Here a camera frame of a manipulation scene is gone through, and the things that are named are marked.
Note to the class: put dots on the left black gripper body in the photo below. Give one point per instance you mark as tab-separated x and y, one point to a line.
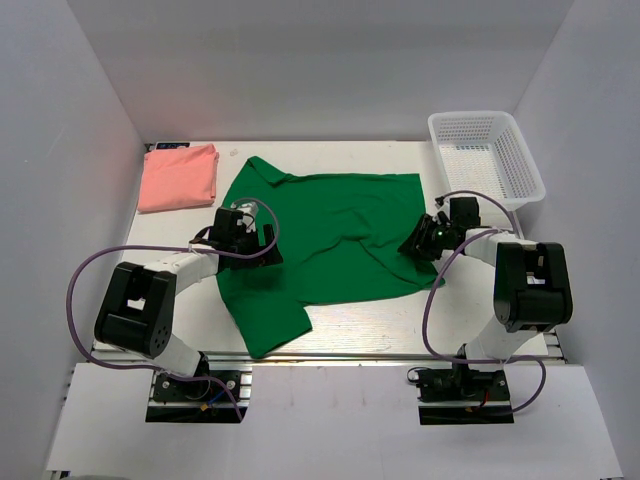
247	244

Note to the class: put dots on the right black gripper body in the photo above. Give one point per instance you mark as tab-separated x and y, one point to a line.
442	240

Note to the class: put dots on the green t shirt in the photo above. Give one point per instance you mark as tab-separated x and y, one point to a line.
339	239

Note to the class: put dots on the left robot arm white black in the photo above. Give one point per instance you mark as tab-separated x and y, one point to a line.
137	312

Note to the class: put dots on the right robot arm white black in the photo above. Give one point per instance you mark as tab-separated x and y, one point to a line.
531	294

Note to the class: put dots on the folded pink t shirt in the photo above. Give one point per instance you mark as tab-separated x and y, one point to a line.
174	179

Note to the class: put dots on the white plastic mesh basket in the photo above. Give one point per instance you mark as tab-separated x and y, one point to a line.
485	151

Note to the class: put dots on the dark label plate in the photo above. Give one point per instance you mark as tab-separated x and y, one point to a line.
171	145

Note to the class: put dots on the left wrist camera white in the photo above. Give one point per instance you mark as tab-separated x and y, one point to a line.
248	212

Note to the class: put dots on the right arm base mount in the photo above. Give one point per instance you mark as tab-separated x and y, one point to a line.
461	396

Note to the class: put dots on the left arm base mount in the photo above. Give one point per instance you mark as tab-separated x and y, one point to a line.
203	402

